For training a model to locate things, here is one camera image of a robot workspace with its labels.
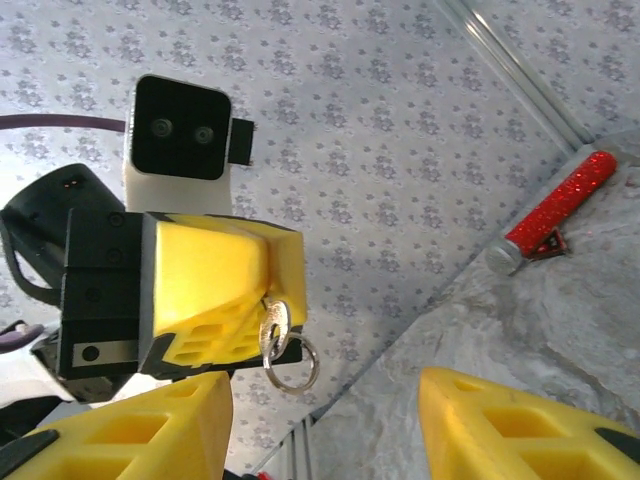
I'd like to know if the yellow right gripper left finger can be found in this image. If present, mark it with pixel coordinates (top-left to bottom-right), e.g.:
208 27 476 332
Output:
0 370 234 480

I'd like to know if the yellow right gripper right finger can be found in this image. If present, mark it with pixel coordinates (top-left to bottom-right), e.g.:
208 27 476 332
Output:
418 366 640 480

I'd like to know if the silver key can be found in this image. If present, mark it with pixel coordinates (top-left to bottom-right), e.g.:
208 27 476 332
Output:
258 298 292 352

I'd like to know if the silver key ring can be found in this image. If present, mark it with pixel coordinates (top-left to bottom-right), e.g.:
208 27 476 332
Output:
262 333 322 397

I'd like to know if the grey marble board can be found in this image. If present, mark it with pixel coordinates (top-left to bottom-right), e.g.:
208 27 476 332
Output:
249 127 640 480

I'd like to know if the small red triangular piece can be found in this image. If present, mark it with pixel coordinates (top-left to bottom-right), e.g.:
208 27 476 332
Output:
522 227 572 262

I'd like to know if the red glitter tube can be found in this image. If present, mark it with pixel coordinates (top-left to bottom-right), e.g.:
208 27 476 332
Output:
484 149 619 277

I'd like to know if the black and white wrist camera box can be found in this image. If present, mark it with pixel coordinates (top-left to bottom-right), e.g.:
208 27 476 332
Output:
122 73 258 217

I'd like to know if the purple cable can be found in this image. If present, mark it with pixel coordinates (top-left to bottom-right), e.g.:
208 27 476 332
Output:
0 113 127 134

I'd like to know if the clear plastic rail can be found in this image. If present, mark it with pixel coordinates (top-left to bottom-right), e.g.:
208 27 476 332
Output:
434 0 597 147

